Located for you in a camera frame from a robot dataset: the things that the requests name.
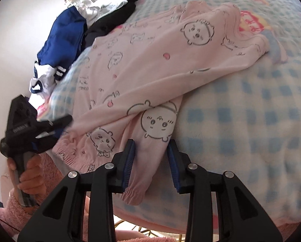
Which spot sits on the person's left forearm pink sleeve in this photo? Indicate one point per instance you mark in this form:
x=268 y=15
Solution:
x=47 y=181

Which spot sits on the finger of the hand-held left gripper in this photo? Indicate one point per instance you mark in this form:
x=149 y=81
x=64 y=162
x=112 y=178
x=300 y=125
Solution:
x=57 y=123
x=43 y=146

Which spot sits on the person's left hand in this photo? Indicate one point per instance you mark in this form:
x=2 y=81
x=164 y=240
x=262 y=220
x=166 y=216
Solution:
x=30 y=179

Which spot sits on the white grey garment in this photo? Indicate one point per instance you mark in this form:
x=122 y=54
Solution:
x=102 y=7

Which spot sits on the dark blue garment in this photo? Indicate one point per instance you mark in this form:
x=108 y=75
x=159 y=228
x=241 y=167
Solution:
x=62 y=37

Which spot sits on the pink cartoon print pajama pants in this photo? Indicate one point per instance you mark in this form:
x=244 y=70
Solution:
x=150 y=63

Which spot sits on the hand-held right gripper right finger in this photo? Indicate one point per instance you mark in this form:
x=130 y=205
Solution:
x=173 y=169

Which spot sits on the blue checked printed blanket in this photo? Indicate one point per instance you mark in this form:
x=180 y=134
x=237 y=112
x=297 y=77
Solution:
x=241 y=121

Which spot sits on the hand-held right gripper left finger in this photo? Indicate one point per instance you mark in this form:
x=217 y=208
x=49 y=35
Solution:
x=129 y=163

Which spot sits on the blue white striped garment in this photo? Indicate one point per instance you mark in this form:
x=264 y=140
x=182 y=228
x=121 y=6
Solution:
x=47 y=78

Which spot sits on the black garment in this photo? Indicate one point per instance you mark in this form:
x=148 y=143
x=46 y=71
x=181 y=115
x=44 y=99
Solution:
x=107 y=22

